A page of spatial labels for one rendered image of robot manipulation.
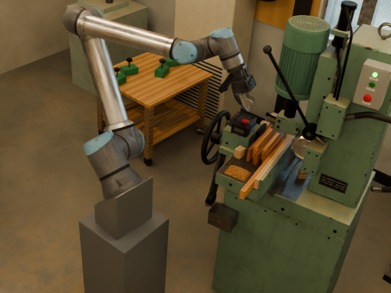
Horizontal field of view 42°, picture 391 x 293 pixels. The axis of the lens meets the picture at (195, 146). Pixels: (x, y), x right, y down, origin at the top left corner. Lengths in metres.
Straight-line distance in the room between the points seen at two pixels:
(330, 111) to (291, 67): 0.25
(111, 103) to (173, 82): 1.24
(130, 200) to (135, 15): 2.30
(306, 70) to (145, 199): 0.91
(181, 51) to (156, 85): 1.49
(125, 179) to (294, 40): 0.91
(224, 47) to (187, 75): 1.54
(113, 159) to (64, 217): 1.10
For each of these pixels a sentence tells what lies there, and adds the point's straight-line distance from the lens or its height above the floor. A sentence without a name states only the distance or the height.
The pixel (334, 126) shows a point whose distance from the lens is 2.04.
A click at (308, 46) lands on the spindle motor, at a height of 1.45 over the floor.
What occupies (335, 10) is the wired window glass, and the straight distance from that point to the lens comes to 3.65.
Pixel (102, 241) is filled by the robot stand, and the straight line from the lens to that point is 2.40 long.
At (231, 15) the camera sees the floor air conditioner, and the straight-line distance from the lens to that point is 3.62.
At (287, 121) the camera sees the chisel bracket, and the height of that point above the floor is 1.06.
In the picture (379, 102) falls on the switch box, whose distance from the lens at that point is 1.98.
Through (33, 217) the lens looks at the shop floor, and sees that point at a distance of 3.33.
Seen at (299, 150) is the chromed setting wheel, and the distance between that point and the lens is 2.22.
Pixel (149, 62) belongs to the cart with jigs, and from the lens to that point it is 3.85.
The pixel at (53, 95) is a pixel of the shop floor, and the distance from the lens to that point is 4.51.
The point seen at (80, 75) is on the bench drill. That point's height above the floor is 0.13.
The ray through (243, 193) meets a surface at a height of 0.93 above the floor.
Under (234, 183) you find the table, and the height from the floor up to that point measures 0.88.
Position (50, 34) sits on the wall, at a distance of 5.10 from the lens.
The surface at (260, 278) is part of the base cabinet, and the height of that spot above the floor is 0.26.
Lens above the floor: 2.26
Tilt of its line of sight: 36 degrees down
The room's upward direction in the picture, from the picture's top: 5 degrees clockwise
